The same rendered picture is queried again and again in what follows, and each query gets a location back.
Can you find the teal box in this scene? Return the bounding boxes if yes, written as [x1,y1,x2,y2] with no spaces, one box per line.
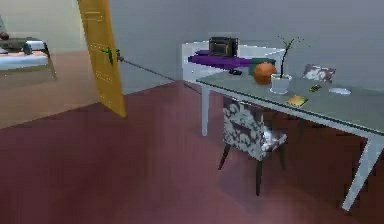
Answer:
[248,57,277,77]

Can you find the white side table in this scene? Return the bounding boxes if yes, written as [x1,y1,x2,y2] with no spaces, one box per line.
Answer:
[181,39,287,84]

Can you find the white plate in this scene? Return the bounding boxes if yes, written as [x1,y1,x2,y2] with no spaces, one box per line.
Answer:
[328,87,352,97]

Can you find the yellow square book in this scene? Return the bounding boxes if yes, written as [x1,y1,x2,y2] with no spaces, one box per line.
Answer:
[286,95,309,108]

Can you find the house plant in white pot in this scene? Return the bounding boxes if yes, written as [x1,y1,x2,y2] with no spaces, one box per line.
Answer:
[269,35,305,96]

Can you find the green door handle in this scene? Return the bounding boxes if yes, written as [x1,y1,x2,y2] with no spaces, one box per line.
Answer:
[100,47,125,66]

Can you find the black boxy appliance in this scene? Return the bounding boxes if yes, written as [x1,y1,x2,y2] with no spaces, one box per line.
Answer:
[208,36,239,58]

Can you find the yellow room door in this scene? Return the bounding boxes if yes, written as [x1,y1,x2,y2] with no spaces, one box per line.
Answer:
[77,0,128,119]

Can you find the purple flat cloth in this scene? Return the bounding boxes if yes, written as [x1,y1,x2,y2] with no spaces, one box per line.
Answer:
[187,49,253,71]

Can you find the grey table with white legs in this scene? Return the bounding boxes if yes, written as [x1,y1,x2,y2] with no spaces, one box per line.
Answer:
[195,69,384,212]

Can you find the orange ball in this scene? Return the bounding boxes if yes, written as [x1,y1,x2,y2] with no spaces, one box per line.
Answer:
[253,62,278,86]

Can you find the dark grey lump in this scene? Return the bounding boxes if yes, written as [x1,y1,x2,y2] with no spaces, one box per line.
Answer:
[0,37,34,56]

